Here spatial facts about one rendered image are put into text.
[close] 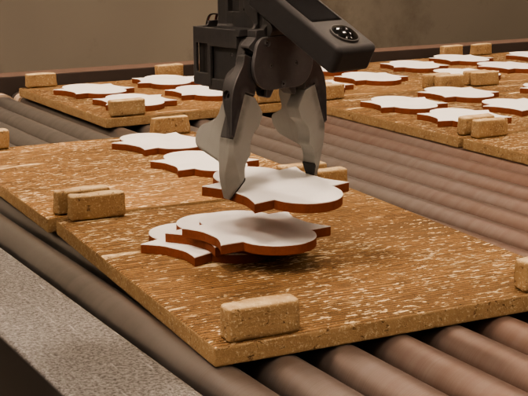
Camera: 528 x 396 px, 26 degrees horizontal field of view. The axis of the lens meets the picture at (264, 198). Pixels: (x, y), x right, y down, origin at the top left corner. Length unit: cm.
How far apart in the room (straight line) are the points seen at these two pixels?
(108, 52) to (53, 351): 325
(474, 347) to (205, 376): 21
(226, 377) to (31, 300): 25
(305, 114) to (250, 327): 26
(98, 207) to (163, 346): 33
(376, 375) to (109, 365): 20
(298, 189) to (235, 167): 6
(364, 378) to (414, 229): 34
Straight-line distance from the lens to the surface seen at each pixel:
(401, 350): 89
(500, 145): 161
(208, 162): 142
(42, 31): 398
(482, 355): 89
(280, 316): 85
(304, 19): 95
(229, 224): 105
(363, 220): 118
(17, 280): 107
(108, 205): 119
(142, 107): 185
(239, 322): 83
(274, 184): 103
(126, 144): 156
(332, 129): 182
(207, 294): 95
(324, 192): 100
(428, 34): 508
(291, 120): 106
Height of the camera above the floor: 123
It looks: 13 degrees down
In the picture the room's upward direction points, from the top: straight up
